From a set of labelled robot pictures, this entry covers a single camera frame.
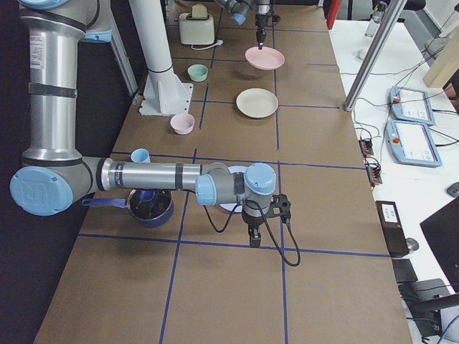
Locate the pink plate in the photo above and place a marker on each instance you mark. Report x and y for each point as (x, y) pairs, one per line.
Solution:
(264, 59)

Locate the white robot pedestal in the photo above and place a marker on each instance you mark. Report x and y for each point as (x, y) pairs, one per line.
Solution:
(164, 93)

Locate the pink bowl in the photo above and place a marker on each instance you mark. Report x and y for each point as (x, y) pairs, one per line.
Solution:
(182, 123)

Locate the teach pendant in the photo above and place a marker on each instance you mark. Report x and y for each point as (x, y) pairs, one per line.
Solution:
(411, 144)
(411, 105)

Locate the black computer mouse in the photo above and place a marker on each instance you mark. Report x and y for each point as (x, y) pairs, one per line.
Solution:
(453, 190)

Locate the light blue cup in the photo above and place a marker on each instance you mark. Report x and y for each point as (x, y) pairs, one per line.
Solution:
(140, 155)

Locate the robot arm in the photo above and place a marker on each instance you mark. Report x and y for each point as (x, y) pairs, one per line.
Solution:
(55, 174)
(239, 11)

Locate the water bottle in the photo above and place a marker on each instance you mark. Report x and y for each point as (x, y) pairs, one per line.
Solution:
(378, 12)

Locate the green bowl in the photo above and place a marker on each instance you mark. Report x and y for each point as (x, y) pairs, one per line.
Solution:
(198, 72)

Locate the black monitor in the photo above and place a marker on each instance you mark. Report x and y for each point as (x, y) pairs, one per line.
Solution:
(441, 232)

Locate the dark blue pot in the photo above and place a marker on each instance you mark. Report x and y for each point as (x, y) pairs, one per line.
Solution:
(150, 211)

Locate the toast slice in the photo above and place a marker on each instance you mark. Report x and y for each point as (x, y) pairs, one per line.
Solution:
(199, 12)

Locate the far teach pendant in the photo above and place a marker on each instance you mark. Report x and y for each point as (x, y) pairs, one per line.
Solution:
(411, 105)

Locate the black power box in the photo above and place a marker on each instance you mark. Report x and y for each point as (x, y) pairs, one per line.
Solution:
(392, 229)

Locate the cream plate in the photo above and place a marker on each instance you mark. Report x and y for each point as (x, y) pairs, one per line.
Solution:
(257, 103)

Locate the near teach pendant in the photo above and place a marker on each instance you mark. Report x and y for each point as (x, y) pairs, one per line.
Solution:
(411, 144)

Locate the orange circuit board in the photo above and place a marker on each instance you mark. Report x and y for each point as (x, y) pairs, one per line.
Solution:
(366, 147)

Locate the aluminium frame post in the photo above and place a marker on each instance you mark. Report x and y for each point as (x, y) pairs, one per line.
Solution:
(380, 38)

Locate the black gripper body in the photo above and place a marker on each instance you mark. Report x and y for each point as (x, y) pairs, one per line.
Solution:
(252, 223)
(262, 18)

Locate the cream toaster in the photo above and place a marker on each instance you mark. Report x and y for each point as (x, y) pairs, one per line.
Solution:
(196, 32)

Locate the light blue plate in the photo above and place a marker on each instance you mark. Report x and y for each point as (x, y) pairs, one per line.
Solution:
(233, 206)

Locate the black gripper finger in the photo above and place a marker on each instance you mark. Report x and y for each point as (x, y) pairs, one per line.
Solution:
(260, 36)
(254, 236)

